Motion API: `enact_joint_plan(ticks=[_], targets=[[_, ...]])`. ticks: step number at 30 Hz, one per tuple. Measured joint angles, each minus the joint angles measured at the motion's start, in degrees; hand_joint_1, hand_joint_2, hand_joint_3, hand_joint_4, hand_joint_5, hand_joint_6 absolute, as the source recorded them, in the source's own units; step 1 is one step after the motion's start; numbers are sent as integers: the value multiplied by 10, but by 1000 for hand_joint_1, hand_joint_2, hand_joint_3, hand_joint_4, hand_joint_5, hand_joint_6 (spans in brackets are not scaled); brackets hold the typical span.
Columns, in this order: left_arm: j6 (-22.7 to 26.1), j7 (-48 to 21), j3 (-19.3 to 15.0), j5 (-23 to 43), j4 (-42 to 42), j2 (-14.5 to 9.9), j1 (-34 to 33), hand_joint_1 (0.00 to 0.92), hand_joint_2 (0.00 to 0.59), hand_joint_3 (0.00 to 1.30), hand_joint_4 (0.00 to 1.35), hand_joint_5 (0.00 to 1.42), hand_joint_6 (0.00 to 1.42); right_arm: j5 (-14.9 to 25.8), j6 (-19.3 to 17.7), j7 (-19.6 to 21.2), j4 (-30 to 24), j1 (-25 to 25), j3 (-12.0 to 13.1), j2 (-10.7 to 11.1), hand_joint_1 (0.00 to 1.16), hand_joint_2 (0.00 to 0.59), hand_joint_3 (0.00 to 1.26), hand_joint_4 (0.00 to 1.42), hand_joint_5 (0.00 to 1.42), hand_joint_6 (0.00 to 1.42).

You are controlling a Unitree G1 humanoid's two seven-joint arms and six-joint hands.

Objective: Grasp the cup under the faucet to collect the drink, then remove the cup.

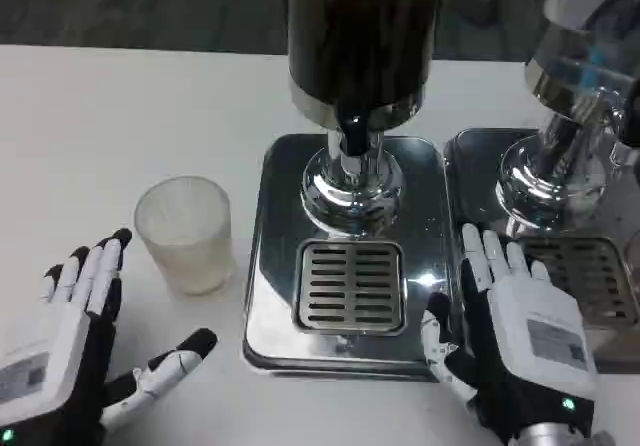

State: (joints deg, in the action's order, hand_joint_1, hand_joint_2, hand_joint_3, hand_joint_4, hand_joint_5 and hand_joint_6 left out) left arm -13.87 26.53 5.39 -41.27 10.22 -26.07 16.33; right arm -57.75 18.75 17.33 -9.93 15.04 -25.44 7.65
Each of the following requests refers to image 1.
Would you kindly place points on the dark drink dispenser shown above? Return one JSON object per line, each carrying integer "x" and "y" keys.
{"x": 360, "y": 41}

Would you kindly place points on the black dispenser tap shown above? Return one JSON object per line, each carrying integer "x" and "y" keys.
{"x": 352, "y": 131}

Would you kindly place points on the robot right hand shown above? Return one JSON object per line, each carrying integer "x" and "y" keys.
{"x": 520, "y": 326}

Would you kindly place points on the robot right silver forearm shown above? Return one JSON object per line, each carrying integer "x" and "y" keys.
{"x": 550, "y": 437}

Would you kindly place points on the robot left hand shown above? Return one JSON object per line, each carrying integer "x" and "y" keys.
{"x": 60, "y": 341}

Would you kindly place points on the clear ribbed glass cup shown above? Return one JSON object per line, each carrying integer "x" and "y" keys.
{"x": 185, "y": 236}

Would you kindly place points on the clear drink dispenser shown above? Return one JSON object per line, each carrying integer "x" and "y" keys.
{"x": 575, "y": 66}

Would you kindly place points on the steel drip tray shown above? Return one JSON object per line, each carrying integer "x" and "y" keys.
{"x": 425, "y": 206}
{"x": 475, "y": 176}

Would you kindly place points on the slotted steel tray grid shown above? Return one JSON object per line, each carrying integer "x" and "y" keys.
{"x": 585, "y": 276}
{"x": 350, "y": 286}

